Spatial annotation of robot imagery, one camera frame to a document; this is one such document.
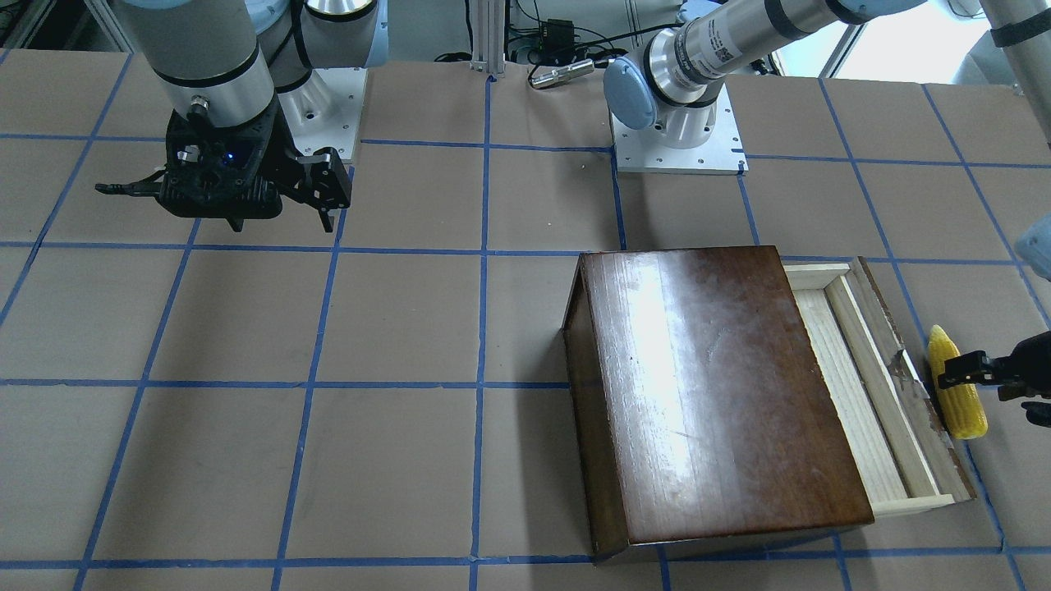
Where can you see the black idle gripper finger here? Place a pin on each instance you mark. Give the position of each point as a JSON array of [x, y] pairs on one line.
[[149, 187], [320, 181]]

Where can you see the black gripper body at cabinet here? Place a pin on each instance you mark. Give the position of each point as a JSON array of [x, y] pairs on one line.
[[1033, 359]]

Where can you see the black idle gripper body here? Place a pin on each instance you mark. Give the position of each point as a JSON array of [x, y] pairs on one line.
[[315, 175]]

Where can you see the black gripper finger at cabinet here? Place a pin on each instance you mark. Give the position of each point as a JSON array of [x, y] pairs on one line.
[[975, 367]]

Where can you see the yellow corn cob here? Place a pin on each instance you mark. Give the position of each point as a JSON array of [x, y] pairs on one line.
[[962, 410]]

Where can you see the wooden drawer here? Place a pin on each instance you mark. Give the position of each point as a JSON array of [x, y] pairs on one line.
[[905, 457]]

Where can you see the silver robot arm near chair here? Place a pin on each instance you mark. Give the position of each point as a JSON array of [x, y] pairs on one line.
[[222, 62]]

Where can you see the silver robot arm at cabinet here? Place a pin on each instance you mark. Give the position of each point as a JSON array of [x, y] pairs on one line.
[[681, 71]]

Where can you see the silver metal cylinder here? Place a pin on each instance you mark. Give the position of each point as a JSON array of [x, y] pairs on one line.
[[561, 75]]

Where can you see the dark wooden cabinet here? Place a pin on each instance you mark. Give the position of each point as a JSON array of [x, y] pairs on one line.
[[703, 419]]

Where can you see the aluminium frame post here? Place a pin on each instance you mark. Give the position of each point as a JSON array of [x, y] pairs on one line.
[[488, 34]]

